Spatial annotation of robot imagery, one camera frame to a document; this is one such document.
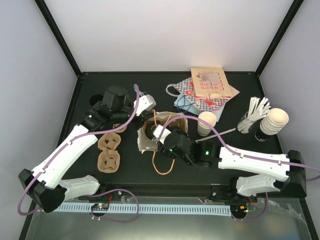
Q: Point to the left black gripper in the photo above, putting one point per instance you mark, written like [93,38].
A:
[145,115]

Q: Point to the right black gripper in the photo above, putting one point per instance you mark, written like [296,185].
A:
[162,149]

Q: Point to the black cup lid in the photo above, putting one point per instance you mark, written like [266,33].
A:
[149,131]

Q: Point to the pulp cup carrier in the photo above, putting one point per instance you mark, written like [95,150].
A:
[109,159]
[121,130]

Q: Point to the single white stirrer packet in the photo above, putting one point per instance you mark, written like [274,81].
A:
[214,136]

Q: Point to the kraft paper bag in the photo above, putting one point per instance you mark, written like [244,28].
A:
[160,118]

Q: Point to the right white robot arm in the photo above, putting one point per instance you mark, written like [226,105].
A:
[277,173]

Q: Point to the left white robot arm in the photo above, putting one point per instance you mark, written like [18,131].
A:
[112,112]

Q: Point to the light blue paper bag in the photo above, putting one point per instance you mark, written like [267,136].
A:
[184,105]

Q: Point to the blue checkered paper bag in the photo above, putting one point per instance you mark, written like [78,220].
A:
[186,88]

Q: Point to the white stirrer packets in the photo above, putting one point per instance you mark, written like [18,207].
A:
[258,109]

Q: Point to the clear stirrer holder cup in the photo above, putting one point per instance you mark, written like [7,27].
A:
[245,124]

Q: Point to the pink cakes paper bag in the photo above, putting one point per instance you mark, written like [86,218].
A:
[211,83]

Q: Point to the small circuit board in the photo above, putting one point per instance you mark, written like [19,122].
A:
[100,207]

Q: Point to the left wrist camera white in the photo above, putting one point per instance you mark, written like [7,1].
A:
[145,103]

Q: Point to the light blue cable duct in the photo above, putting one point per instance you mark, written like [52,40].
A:
[156,209]

